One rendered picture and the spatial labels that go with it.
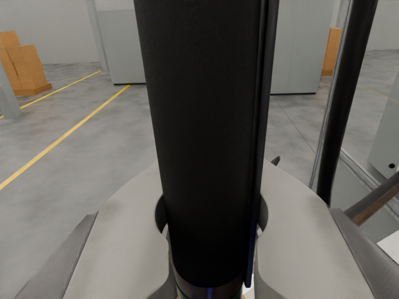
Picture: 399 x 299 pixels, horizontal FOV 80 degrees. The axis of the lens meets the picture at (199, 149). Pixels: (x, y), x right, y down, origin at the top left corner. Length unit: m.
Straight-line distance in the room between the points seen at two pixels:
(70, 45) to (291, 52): 10.83
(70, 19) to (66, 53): 1.58
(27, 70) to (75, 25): 5.98
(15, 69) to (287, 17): 6.95
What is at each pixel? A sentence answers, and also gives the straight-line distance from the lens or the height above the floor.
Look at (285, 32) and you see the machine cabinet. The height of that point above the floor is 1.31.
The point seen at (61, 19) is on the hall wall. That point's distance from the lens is 14.07.
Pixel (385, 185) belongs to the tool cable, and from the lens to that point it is 0.32.
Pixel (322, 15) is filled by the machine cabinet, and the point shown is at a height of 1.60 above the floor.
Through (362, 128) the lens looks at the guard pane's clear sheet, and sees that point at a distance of 1.34.
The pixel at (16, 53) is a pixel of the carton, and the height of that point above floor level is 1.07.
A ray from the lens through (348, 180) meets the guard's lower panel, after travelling 1.44.
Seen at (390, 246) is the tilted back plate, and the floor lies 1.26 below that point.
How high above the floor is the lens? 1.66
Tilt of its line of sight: 29 degrees down
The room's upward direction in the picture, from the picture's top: 3 degrees counter-clockwise
